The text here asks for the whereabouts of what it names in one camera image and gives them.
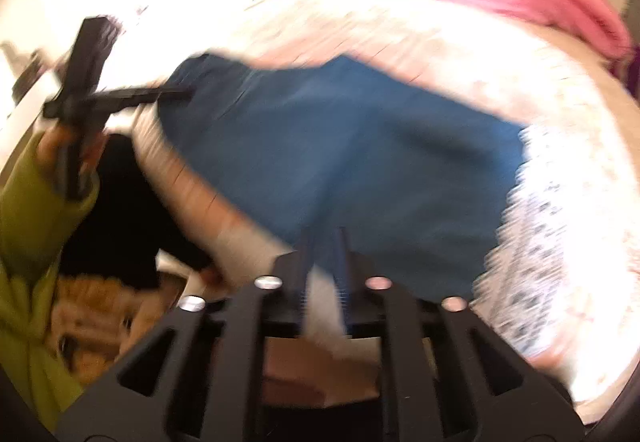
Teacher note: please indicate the person's left hand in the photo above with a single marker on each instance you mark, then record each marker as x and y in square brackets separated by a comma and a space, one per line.
[50, 149]

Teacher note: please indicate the brown patterned cloth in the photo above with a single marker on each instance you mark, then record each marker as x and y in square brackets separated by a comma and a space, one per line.
[95, 322]

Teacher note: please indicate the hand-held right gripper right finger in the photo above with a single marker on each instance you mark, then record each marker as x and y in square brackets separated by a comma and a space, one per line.
[345, 267]

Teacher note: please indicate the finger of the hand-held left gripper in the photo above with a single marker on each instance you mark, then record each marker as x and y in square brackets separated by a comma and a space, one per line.
[145, 96]

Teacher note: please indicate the cream orange fleece blanket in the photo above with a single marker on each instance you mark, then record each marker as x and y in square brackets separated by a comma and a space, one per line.
[450, 41]

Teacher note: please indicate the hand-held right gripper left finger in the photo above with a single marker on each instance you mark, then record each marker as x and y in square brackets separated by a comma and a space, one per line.
[304, 267]

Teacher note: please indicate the blue denim pants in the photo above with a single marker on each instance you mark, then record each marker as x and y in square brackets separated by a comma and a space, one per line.
[325, 146]

